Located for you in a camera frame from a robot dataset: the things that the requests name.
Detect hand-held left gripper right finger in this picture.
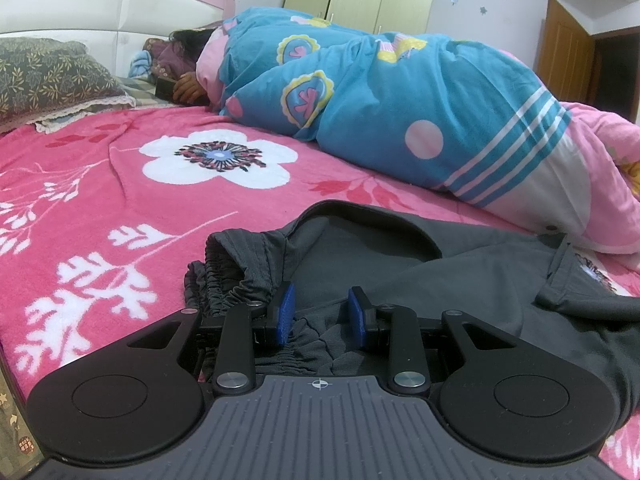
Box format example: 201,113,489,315
347,286,518,395

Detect pink floral bed blanket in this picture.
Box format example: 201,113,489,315
0,105,640,480

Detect checked pillow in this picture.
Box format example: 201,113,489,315
117,75,173,106

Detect dark grey shorts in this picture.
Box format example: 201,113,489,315
185,200,640,431

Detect pink and blue quilt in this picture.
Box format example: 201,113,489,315
195,6,640,253

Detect brown wooden door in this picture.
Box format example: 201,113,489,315
537,0,640,123

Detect dark printed board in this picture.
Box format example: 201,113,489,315
0,360,43,480

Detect green leaf print pillow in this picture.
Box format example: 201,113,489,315
0,39,137,133

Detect light blue cloth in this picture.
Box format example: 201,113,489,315
129,50,153,80

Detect pink and white headboard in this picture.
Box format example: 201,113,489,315
0,0,236,78

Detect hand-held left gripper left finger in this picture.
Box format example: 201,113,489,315
127,281,297,395

